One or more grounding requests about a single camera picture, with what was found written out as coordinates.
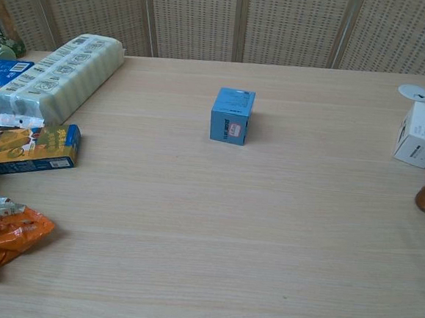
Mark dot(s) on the small light blue box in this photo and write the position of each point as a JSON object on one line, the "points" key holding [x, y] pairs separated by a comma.
{"points": [[230, 116]]}

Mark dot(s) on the yellow and blue snack box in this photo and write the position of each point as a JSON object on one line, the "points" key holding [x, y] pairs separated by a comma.
{"points": [[32, 150]]}

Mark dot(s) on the white cardboard box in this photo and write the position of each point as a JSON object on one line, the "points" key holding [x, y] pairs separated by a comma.
{"points": [[420, 135]]}

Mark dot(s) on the woven folding screen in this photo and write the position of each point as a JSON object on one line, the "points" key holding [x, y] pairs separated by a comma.
{"points": [[223, 20]]}

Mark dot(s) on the long pale green wrapped pack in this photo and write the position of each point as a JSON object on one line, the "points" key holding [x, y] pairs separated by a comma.
{"points": [[60, 77]]}

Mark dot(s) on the white round lid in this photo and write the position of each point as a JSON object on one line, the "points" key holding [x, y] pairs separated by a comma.
{"points": [[415, 92]]}

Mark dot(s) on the orange and silver snack bag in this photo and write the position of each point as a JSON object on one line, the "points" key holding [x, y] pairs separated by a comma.
{"points": [[0, 234]]}

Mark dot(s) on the green and brown tall package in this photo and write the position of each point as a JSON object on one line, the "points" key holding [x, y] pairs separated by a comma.
{"points": [[0, 20]]}

